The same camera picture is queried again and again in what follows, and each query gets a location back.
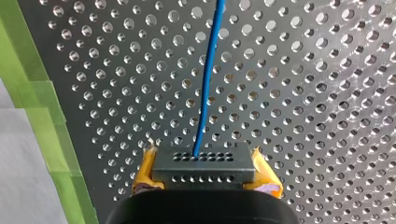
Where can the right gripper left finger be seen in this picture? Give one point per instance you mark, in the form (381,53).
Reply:
(146,174)

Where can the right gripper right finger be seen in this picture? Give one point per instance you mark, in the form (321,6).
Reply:
(263,177)

